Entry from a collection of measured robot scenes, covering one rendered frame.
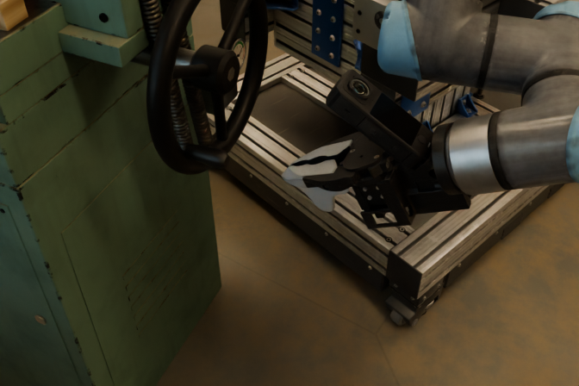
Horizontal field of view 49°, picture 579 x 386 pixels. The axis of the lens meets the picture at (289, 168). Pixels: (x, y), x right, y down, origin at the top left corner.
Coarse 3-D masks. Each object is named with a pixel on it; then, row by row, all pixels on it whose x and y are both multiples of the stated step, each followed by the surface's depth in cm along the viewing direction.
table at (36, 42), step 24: (24, 0) 80; (48, 0) 80; (24, 24) 75; (48, 24) 79; (0, 48) 73; (24, 48) 76; (48, 48) 80; (72, 48) 81; (96, 48) 79; (120, 48) 78; (144, 48) 82; (0, 72) 74; (24, 72) 77
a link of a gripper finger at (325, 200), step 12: (288, 168) 73; (300, 168) 71; (312, 168) 70; (324, 168) 68; (336, 168) 67; (288, 180) 72; (300, 180) 70; (312, 192) 71; (324, 192) 70; (336, 192) 70; (324, 204) 72
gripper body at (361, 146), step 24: (360, 144) 68; (432, 144) 61; (360, 168) 64; (384, 168) 63; (432, 168) 63; (360, 192) 68; (384, 192) 65; (408, 192) 66; (432, 192) 64; (456, 192) 62; (384, 216) 68; (408, 216) 66
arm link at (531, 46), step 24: (504, 24) 61; (528, 24) 60; (552, 24) 60; (576, 24) 60; (504, 48) 60; (528, 48) 59; (552, 48) 59; (576, 48) 58; (504, 72) 61; (528, 72) 60; (552, 72) 57; (576, 72) 56
